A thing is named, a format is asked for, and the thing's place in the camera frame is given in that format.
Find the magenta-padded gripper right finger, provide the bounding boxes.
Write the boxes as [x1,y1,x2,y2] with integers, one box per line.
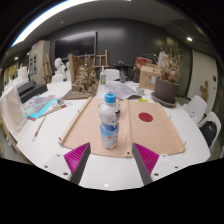
[132,142,183,186]

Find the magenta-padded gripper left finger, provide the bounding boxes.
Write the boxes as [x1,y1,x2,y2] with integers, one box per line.
[42,142,92,185]

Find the white blue-capped drink bottle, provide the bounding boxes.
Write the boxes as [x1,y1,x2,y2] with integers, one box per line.
[98,92,122,150]

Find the beige canvas mat wooden slats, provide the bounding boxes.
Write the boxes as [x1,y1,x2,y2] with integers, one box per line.
[59,96,187,158]

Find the flat round red coaster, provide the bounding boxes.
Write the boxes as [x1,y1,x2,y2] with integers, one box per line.
[138,112,154,123]

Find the long thin paintbrush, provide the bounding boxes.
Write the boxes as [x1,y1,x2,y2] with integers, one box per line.
[31,114,48,142]

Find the bundle of paintbrushes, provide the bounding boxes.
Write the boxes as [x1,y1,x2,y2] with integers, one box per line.
[39,101,73,118]

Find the grey plant saucer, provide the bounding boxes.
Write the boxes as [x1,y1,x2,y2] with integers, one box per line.
[150,91,178,108]

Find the colourful painting sheet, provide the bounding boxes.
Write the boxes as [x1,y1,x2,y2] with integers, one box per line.
[22,94,58,122]

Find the black backpack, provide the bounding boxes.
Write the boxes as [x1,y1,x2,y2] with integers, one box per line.
[199,120,218,146]

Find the dried plant in grey pot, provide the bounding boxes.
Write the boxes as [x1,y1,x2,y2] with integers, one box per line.
[154,47,184,104]

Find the white plastic chair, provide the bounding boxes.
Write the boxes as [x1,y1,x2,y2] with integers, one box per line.
[50,73,65,84]
[104,68,120,82]
[198,111,222,149]
[182,94,208,124]

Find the printed newspaper sheet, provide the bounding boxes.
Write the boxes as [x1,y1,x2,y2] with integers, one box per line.
[105,80,143,101]

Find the large black box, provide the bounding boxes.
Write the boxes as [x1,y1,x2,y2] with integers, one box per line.
[19,83,48,104]

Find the gold sculpture on wooden base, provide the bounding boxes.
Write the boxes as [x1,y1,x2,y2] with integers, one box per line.
[63,53,100,101]

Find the cardboard box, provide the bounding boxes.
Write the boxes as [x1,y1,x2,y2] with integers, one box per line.
[138,64,162,92]

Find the small green-labelled plastic bottle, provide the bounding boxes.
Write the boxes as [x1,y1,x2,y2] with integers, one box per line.
[99,65,107,86]

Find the small black box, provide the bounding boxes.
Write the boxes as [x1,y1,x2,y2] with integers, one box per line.
[17,80,36,96]

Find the white plaster bust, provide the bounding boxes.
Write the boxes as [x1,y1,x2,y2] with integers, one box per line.
[53,57,66,76]
[64,60,72,81]

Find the wooden easel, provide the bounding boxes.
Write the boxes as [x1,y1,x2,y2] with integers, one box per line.
[41,53,54,84]
[92,49,110,69]

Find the red box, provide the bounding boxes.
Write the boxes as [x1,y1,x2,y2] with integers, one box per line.
[134,56,154,69]

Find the white wrapped figure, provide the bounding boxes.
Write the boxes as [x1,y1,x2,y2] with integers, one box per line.
[157,50,168,68]

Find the beige cabinet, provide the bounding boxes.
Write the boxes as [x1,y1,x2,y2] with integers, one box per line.
[28,40,51,84]

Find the long ceiling light strip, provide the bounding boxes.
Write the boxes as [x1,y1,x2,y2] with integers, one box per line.
[11,0,98,48]

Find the wooden wall figure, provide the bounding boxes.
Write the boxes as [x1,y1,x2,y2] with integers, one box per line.
[199,80,209,103]

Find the black wall screen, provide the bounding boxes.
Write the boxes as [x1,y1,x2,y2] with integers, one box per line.
[54,30,98,60]

